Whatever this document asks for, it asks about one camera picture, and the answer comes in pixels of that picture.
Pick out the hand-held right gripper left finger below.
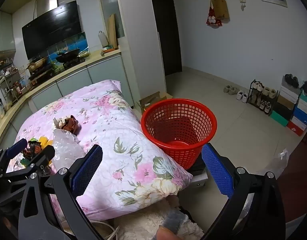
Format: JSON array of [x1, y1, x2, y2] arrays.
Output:
[[17, 144, 111, 240]]

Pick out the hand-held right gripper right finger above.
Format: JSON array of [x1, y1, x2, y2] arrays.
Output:
[[201, 142, 286, 240]]

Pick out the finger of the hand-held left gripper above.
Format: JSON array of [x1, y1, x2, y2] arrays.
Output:
[[0, 145, 56, 181], [0, 139, 29, 173]]

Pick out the yellow foam net sleeve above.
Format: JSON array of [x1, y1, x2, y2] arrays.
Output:
[[31, 135, 54, 148]]

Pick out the brown and beige wrapper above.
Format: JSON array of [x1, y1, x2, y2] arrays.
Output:
[[53, 115, 79, 133]]

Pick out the red plastic mesh basket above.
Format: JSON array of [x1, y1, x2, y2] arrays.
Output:
[[141, 99, 217, 170]]

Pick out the person's right hand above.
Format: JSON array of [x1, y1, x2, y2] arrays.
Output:
[[156, 226, 177, 240]]

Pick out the clear plastic bag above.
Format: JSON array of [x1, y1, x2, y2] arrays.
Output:
[[53, 129, 86, 170]]

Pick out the pink floral blanket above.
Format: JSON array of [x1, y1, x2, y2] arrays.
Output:
[[6, 79, 194, 222]]

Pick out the transparent plastic sheet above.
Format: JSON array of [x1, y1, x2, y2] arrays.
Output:
[[271, 149, 290, 178]]

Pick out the grey fuzzy cloth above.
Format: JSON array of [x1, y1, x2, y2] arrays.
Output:
[[160, 209, 185, 233]]

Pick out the metal spice rack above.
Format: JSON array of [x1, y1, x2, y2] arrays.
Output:
[[0, 59, 31, 103]]

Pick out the white fleece cloth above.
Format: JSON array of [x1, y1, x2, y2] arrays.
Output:
[[113, 200, 204, 240]]

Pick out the black gas stove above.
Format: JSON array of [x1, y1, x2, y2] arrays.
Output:
[[28, 56, 87, 82]]

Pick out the golden cooking pan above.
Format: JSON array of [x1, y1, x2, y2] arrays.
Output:
[[27, 57, 47, 72]]

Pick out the black shoe rack with shoes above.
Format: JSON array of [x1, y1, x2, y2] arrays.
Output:
[[246, 79, 279, 117]]

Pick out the open cardboard box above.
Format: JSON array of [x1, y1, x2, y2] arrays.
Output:
[[139, 91, 173, 114]]

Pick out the stack of shoe boxes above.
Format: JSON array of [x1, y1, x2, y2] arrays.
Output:
[[270, 75, 307, 137]]

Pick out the grey kitchen base cabinets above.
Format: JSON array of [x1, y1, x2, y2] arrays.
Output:
[[0, 55, 134, 143]]

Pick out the black wok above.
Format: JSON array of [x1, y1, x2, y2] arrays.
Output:
[[55, 49, 80, 63]]

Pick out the beige kitchen countertop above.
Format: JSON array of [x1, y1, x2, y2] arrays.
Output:
[[0, 49, 122, 130]]

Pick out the blue printed backsplash panel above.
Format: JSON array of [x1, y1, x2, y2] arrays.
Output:
[[31, 32, 91, 73]]

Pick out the black range hood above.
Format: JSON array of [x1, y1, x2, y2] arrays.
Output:
[[21, 0, 84, 60]]

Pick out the orange tray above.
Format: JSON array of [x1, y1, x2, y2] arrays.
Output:
[[102, 45, 121, 53]]

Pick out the white plastic bottle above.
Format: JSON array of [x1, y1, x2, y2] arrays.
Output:
[[98, 31, 108, 48]]

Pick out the wooden cutting board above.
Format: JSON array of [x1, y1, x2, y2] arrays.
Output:
[[108, 14, 117, 49]]

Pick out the red hanging cloth bag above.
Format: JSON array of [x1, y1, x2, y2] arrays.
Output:
[[206, 5, 222, 28]]

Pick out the dark brown door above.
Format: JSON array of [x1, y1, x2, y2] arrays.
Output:
[[148, 0, 182, 76]]

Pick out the brown hanging paper bag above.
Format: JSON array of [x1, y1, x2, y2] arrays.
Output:
[[211, 0, 230, 20]]

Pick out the frosted glass panel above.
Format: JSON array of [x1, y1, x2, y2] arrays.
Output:
[[97, 0, 125, 48]]

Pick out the white cable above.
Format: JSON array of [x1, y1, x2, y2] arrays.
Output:
[[92, 220, 121, 240]]

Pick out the grey wall cabinet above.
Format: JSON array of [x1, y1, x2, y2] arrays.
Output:
[[0, 11, 16, 55]]

